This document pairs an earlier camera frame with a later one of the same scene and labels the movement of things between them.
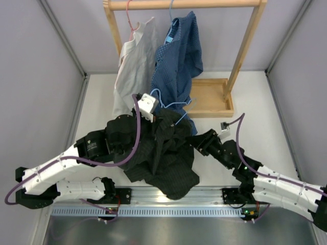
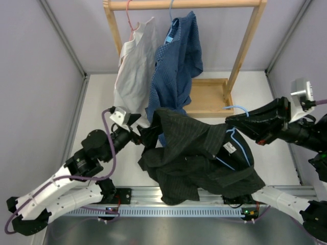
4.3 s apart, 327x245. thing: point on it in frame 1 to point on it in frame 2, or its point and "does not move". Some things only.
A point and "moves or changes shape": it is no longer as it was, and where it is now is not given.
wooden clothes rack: [213, 97] does not move
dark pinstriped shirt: [164, 156] moves or changes shape
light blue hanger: [190, 100] to [233, 130]
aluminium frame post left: [82, 71] does not move
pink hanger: [132, 29] does not move
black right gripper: [203, 142] to [265, 132]
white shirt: [135, 72] does not move
